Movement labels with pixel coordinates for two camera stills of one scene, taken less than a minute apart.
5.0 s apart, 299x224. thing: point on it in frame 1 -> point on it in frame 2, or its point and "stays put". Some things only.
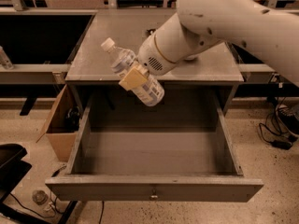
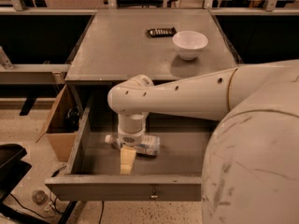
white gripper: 150,56 -> 131,138
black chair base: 12,168 stays put
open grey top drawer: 178,151 stays put
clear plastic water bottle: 127,68 -> 150,145
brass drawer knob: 154,196 stays put
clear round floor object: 39,197 stays put
